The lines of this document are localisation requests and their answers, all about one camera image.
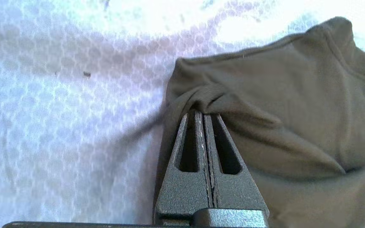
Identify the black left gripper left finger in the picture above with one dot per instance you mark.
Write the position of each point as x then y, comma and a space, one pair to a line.
185, 186

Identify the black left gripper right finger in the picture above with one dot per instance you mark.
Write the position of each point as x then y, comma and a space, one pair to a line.
236, 186

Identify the black t-shirt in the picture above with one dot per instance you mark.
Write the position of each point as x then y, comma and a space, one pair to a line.
280, 126

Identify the blue bed sheet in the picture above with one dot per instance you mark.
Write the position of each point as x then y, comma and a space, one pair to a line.
59, 126

